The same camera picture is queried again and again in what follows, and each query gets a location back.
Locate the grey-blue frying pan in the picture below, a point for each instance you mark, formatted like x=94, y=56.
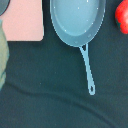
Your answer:
x=76, y=22

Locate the red tomato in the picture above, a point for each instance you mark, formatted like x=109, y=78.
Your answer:
x=121, y=16

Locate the pink stove board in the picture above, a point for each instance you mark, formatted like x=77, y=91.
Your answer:
x=23, y=20

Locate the woven beige placemat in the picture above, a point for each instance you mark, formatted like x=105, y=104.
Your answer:
x=4, y=56

